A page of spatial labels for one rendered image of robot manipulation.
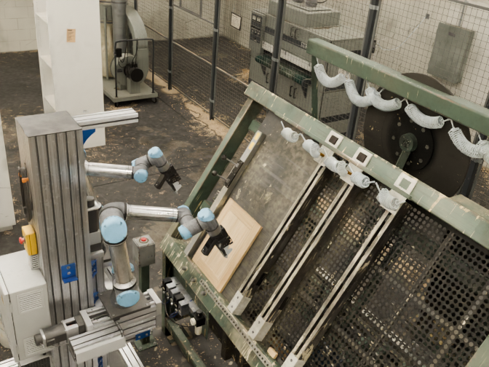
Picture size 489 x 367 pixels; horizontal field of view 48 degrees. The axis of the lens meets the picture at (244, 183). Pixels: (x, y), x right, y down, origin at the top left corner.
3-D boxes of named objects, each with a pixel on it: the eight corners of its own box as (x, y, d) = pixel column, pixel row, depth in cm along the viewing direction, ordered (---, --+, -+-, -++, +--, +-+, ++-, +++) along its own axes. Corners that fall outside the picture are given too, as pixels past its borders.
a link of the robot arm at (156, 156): (145, 148, 329) (158, 143, 328) (153, 162, 336) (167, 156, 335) (146, 156, 323) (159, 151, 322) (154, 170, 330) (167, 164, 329)
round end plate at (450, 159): (348, 173, 369) (371, 56, 331) (355, 172, 372) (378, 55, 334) (442, 235, 311) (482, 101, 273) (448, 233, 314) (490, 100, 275)
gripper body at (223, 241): (233, 243, 293) (225, 229, 286) (221, 253, 292) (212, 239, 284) (226, 236, 299) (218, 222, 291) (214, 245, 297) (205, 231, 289)
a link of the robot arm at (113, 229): (137, 288, 297) (121, 203, 269) (142, 306, 285) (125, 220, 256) (115, 294, 294) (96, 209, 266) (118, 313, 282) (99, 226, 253)
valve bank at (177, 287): (154, 298, 376) (154, 270, 365) (173, 293, 383) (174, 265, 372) (187, 347, 340) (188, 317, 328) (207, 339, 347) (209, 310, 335)
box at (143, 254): (132, 259, 383) (132, 237, 375) (148, 255, 389) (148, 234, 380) (139, 269, 374) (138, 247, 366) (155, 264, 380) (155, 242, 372)
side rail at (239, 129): (178, 235, 396) (167, 231, 388) (259, 103, 379) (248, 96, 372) (182, 239, 391) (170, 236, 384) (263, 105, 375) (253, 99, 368)
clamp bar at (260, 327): (253, 332, 312) (223, 326, 296) (370, 154, 295) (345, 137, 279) (263, 344, 305) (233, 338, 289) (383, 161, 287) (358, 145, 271)
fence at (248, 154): (188, 253, 373) (183, 251, 371) (261, 132, 359) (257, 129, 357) (191, 256, 370) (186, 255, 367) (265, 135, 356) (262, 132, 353)
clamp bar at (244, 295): (233, 307, 329) (204, 301, 313) (342, 137, 311) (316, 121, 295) (241, 317, 322) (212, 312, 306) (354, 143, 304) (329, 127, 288)
